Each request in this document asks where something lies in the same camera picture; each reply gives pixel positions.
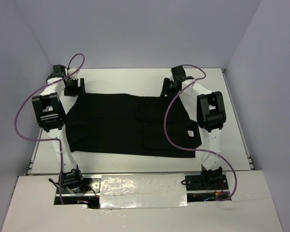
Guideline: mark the black long sleeve shirt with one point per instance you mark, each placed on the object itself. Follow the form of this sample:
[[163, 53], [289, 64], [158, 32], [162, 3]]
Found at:
[[132, 125]]

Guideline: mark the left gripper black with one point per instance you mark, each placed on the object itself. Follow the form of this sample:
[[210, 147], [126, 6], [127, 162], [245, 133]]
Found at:
[[78, 91]]

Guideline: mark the aluminium rail edge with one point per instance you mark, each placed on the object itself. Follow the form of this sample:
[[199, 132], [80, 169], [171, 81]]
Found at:
[[248, 155], [32, 160]]

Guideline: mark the white foam board front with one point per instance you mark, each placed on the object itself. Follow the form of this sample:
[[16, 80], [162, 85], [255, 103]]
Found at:
[[251, 209]]

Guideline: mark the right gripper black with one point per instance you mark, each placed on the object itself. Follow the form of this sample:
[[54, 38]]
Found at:
[[166, 90]]

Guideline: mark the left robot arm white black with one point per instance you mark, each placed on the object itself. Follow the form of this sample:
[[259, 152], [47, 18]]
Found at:
[[51, 117]]

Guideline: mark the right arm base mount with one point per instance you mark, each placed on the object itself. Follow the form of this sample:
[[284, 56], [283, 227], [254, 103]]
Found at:
[[198, 184]]

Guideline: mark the aluminium rail left edge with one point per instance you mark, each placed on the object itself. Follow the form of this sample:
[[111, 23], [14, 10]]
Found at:
[[32, 160]]

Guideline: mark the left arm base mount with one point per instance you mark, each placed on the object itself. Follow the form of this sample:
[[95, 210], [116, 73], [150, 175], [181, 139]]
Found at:
[[88, 194]]

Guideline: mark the aluminium rail right edge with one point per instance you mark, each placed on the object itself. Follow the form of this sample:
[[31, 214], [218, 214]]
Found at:
[[248, 155]]

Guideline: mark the silver foil sheet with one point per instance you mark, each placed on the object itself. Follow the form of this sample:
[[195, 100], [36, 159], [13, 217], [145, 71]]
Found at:
[[142, 191]]

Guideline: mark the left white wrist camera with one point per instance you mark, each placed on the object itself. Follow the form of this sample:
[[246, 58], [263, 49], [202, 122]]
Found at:
[[73, 73]]

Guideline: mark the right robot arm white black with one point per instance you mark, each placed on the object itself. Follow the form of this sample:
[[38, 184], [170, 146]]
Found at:
[[210, 115]]

